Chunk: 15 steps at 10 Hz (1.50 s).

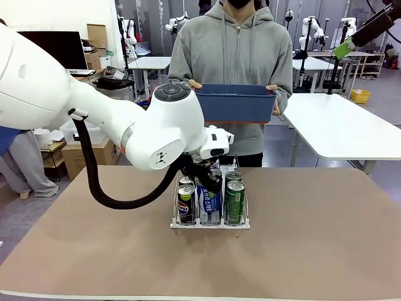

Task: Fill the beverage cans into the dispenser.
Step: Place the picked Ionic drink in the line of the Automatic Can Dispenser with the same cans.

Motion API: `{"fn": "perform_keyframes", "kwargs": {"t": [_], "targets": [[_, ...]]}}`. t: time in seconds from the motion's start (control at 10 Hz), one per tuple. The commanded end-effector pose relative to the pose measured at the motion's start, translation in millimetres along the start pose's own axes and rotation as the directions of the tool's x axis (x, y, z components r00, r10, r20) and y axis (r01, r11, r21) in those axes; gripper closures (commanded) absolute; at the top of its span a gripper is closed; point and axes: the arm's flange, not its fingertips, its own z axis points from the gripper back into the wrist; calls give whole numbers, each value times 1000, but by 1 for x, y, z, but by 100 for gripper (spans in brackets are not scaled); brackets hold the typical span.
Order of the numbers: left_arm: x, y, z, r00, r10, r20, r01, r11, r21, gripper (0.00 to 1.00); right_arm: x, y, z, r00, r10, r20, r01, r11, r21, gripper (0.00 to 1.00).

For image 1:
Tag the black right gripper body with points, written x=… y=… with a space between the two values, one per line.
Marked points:
x=374 y=26

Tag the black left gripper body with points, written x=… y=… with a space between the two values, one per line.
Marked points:
x=194 y=167

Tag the person's left forearm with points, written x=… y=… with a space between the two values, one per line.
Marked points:
x=285 y=87

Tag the person's right forearm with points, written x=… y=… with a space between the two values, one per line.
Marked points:
x=178 y=81

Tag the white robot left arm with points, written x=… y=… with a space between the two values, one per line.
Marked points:
x=94 y=109

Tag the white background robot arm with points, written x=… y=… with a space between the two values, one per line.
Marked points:
x=128 y=31
x=175 y=24
x=310 y=31
x=348 y=25

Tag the clear acrylic can dispenser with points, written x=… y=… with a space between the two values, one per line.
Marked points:
x=216 y=225

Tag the person's right hand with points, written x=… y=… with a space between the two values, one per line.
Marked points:
x=195 y=84

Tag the person's left hand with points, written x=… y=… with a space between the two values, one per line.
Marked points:
x=277 y=108

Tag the black Pepsi can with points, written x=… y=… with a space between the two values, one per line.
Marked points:
x=186 y=207
x=186 y=180

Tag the green soda can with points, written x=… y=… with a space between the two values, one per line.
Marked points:
x=235 y=203
x=233 y=175

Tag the black stand pole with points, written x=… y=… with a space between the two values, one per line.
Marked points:
x=335 y=75

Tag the wooden shelf unit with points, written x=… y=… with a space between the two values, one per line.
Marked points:
x=374 y=54

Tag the white background table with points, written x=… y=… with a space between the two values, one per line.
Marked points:
x=313 y=64
x=150 y=62

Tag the yellow plastic crate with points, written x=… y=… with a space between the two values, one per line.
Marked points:
x=360 y=96

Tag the large white table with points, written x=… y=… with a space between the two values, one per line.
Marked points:
x=338 y=125

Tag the large cardboard box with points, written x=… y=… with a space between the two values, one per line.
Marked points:
x=108 y=153

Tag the person in grey hoodie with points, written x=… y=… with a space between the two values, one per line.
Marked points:
x=232 y=56

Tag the black bag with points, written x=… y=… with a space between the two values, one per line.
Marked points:
x=114 y=83

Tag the black parts tray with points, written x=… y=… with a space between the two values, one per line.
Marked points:
x=114 y=73

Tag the clear plastic storage box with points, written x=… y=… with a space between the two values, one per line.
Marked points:
x=67 y=135

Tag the small cardboard box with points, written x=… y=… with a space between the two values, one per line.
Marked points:
x=92 y=59
x=95 y=36

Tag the white paper towel roll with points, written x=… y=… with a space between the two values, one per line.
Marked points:
x=42 y=138

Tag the person in grey trousers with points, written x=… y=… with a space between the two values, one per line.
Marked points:
x=28 y=169

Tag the black monitor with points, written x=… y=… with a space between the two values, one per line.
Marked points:
x=53 y=50

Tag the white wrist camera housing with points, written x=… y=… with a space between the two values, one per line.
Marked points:
x=216 y=142

